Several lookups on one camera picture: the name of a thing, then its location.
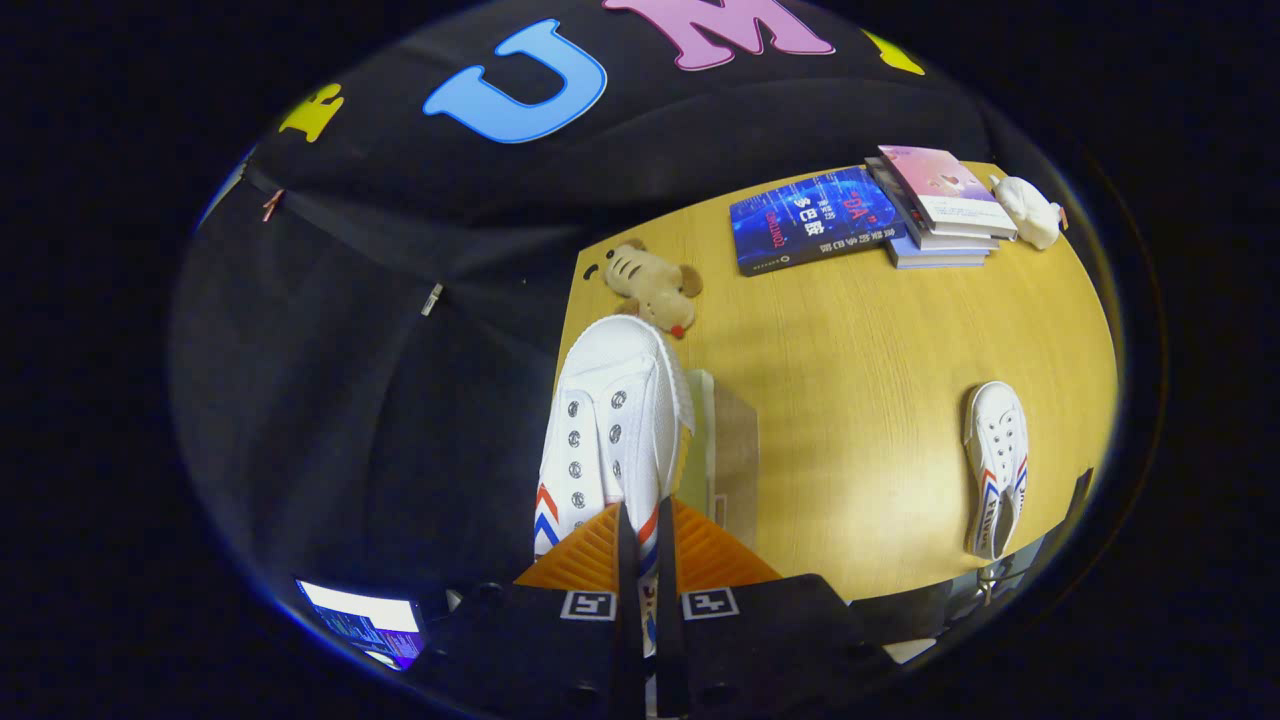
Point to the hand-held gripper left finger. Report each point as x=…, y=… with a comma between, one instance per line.
x=628, y=640

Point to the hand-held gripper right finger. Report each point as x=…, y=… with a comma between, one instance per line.
x=672, y=650

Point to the beige fabric storage box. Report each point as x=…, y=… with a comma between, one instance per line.
x=735, y=450

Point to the white canvas shoe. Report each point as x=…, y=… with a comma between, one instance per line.
x=620, y=370
x=995, y=440

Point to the lit laptop screen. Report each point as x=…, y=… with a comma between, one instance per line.
x=365, y=620

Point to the tan striped plush toy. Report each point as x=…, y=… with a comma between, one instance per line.
x=655, y=285

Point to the black backdrop cloth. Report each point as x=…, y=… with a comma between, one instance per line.
x=330, y=400

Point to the white cloth clip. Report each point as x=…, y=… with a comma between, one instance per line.
x=432, y=299

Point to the pale blue cover book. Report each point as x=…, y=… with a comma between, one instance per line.
x=935, y=258

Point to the pink cover book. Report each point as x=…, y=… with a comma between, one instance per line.
x=945, y=185

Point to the pink cloth clip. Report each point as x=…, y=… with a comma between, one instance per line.
x=272, y=205

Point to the white plush toy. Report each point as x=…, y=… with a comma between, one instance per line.
x=1030, y=210

